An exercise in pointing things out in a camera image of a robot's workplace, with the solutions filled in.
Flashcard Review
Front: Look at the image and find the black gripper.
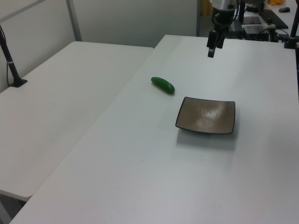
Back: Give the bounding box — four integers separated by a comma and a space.
207, 7, 235, 58

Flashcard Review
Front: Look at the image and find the square brown ceramic plate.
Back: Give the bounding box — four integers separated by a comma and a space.
175, 96, 236, 135

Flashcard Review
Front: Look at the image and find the silver equipment box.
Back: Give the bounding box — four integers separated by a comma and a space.
242, 15, 270, 40

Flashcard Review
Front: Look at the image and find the black camera stand with base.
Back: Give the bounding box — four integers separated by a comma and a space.
0, 24, 28, 88

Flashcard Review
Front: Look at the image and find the grey aluminium partition post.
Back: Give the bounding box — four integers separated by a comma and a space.
65, 0, 83, 42

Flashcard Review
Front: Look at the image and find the green cucumber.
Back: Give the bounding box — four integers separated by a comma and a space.
150, 76, 176, 96

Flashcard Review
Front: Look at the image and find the thin black stand pole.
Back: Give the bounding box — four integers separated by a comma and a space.
239, 1, 246, 39

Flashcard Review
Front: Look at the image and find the white side table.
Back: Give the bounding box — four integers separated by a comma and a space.
0, 41, 155, 202

